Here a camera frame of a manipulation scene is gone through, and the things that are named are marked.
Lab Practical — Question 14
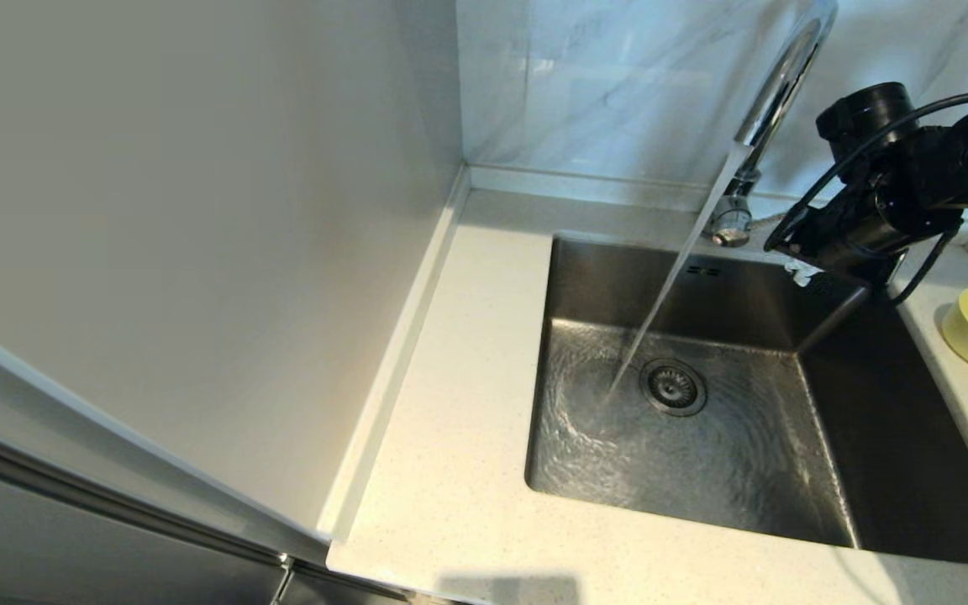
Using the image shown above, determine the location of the round metal drain strainer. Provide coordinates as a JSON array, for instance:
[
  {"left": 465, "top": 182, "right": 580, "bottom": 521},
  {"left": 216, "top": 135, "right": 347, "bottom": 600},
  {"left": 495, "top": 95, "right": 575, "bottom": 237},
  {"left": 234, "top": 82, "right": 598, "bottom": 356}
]
[{"left": 639, "top": 358, "right": 708, "bottom": 418}]

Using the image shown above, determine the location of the stainless steel sink basin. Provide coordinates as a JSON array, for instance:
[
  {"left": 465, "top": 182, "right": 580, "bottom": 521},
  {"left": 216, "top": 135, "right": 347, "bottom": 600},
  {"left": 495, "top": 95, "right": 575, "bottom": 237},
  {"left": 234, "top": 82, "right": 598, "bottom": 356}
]
[{"left": 524, "top": 235, "right": 968, "bottom": 566}]

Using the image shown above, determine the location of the white tall cabinet panel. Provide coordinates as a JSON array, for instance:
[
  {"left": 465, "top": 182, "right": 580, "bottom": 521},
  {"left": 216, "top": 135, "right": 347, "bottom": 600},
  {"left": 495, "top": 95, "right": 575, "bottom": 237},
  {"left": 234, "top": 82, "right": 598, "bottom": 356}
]
[{"left": 0, "top": 0, "right": 470, "bottom": 543}]

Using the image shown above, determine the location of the grey appliance door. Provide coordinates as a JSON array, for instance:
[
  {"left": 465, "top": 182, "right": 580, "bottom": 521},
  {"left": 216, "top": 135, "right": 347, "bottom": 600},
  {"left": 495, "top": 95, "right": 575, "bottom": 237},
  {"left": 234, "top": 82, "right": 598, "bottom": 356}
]
[{"left": 0, "top": 412, "right": 485, "bottom": 605}]

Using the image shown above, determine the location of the chrome gooseneck faucet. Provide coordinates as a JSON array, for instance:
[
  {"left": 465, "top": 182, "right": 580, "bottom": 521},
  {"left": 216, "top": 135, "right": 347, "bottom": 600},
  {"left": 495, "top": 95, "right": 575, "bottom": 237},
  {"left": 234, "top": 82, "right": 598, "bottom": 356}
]
[{"left": 707, "top": 0, "right": 838, "bottom": 249}]

